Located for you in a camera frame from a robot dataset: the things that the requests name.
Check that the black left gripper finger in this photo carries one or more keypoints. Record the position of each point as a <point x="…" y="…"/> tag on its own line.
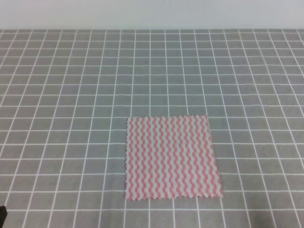
<point x="3" y="215"/>

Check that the pink white striped towel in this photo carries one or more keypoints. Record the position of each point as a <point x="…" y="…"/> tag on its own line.
<point x="170" y="157"/>

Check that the grey checked tablecloth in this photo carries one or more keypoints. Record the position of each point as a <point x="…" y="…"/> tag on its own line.
<point x="65" y="96"/>

